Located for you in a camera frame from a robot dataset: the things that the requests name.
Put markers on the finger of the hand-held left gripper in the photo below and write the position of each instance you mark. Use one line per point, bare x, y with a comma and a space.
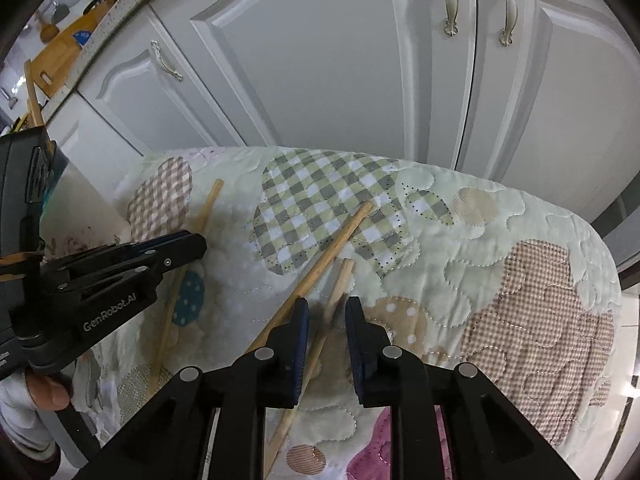
170, 255
125, 247

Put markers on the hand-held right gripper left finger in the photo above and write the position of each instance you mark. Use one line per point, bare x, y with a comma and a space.
301, 330

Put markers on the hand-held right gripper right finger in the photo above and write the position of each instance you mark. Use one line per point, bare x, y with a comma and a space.
354, 330

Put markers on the wooden chopstick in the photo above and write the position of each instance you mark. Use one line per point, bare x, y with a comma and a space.
330, 255
34, 95
172, 315
340, 285

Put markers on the person's left hand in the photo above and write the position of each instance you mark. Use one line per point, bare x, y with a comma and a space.
47, 392

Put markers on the white cabinet door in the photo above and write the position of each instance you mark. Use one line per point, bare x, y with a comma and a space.
320, 60
165, 110
100, 135
565, 85

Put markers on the patchwork quilted mat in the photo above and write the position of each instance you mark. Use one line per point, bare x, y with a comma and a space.
450, 240

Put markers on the wooden cutting board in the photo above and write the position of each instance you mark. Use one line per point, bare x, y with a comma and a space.
60, 57

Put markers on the blue white packet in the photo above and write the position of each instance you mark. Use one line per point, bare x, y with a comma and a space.
81, 36

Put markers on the speckled stone countertop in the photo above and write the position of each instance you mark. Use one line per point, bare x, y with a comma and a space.
120, 15

